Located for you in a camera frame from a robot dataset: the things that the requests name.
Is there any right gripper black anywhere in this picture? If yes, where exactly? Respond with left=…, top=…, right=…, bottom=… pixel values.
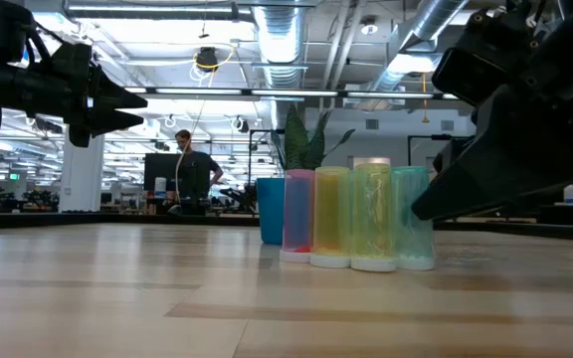
left=412, top=0, right=573, bottom=222

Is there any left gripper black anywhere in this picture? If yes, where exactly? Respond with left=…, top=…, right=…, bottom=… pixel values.
left=51, top=42, right=148, bottom=149

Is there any teal pill bottle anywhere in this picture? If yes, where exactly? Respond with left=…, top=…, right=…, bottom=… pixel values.
left=391, top=166, right=436, bottom=271

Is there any pale yellow-green pill bottle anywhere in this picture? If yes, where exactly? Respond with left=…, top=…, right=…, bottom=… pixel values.
left=349, top=162, right=398, bottom=273

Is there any yellow pill bottle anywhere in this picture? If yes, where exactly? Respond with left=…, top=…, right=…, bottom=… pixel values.
left=309, top=166, right=352, bottom=269

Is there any pink pill bottle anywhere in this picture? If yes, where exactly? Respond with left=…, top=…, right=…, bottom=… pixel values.
left=279, top=168, right=316, bottom=264

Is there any black monitor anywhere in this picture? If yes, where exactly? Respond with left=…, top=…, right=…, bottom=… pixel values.
left=142, top=152, right=183, bottom=193

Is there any white square column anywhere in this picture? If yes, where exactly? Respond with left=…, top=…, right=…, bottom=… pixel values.
left=59, top=123, right=105, bottom=214

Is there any person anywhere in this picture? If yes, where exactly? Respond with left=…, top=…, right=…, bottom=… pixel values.
left=166, top=128, right=224, bottom=216

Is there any black red background robot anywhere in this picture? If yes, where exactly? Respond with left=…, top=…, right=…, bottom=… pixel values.
left=219, top=183, right=259, bottom=215

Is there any long ceiling light bar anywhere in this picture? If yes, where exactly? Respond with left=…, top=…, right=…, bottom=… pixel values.
left=124, top=87, right=460, bottom=100

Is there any green snake plant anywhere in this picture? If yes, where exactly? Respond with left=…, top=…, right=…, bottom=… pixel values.
left=271, top=102, right=356, bottom=171

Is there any blue plastic cup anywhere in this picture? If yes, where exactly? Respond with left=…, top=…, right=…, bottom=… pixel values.
left=256, top=177, right=287, bottom=246

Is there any black wide frame stand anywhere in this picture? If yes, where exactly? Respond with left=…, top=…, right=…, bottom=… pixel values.
left=407, top=133, right=447, bottom=168

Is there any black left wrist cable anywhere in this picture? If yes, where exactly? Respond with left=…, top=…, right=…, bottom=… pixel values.
left=25, top=22, right=57, bottom=66

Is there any black ceiling device yellow cable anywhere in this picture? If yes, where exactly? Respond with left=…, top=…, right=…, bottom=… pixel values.
left=194, top=45, right=221, bottom=74

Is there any black table edge rail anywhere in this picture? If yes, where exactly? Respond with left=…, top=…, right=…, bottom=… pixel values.
left=0, top=211, right=573, bottom=245

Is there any silver slanted ceiling duct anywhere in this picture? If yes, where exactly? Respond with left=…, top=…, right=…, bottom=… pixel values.
left=365, top=0, right=470, bottom=93

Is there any black narrow frame stand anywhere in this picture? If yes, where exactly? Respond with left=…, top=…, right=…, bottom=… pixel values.
left=247, top=127, right=286, bottom=200

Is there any silver corrugated ceiling duct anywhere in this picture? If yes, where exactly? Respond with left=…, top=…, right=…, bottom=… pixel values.
left=251, top=0, right=312, bottom=90

